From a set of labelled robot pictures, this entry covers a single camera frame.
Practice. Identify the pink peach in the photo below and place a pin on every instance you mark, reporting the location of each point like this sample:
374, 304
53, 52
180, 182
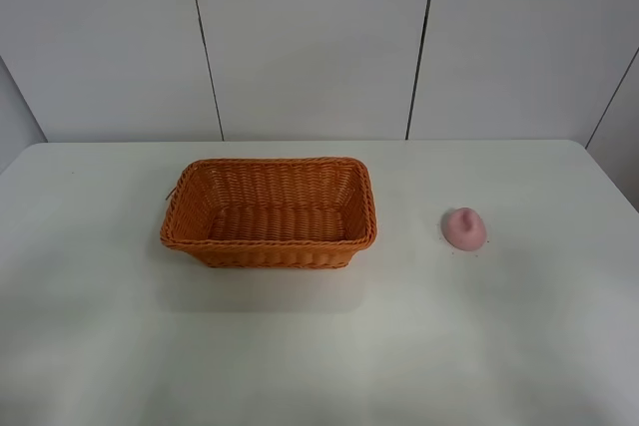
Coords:
464, 229

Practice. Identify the orange wicker basket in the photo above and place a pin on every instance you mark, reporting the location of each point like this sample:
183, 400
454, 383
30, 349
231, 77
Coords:
313, 213

